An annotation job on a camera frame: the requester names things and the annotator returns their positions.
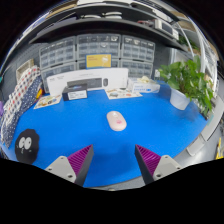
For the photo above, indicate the white woven basket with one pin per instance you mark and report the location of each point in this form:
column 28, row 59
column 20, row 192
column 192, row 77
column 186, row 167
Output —
column 24, row 68

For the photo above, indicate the navy dotted cloth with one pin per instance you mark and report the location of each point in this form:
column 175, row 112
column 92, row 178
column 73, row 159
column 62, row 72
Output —
column 28, row 98

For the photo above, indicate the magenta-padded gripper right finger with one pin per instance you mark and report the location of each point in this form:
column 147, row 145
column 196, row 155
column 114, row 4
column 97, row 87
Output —
column 148, row 160

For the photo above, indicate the white plant pot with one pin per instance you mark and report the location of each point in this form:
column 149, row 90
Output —
column 179, row 99

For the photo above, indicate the red and blue checked cloth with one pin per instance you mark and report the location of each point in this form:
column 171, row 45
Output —
column 20, row 91

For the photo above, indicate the small black box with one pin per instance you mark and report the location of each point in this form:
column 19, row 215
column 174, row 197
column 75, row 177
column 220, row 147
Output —
column 75, row 91

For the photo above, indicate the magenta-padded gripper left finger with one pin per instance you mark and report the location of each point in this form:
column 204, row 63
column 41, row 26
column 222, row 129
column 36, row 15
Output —
column 80, row 160

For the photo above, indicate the green leafy plant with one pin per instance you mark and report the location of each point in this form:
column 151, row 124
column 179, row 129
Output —
column 190, row 78

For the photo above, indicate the pink computer mouse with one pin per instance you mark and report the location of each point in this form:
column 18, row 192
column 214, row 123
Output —
column 116, row 120

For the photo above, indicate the yellow and blue box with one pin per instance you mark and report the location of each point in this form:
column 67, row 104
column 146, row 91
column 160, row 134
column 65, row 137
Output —
column 98, row 61

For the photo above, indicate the white tissue box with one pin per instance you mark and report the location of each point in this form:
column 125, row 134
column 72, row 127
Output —
column 143, row 86

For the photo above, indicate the colourful sticker sheet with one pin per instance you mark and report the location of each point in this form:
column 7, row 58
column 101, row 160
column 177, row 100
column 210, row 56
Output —
column 47, row 101
column 122, row 93

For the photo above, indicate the long white keyboard box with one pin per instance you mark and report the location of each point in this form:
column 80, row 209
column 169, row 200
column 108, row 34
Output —
column 86, row 74

